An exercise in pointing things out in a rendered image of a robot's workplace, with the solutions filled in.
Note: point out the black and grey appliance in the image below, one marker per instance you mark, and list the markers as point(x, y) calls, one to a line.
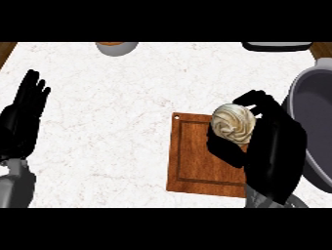
point(277, 46)

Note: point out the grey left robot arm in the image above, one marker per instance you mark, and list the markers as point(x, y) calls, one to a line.
point(7, 185)

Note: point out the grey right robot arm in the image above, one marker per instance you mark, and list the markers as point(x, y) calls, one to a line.
point(271, 200)

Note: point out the grey metal pot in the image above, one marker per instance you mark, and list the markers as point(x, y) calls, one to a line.
point(322, 127)

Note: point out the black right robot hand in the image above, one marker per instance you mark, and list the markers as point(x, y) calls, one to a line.
point(274, 153)

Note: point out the grey bowl with orange content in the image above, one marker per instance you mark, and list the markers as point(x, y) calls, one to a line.
point(116, 48)

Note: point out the brown wooden cutting board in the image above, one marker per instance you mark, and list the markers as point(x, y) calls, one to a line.
point(199, 159)

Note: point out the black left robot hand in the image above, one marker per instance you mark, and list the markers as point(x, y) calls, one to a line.
point(19, 123)

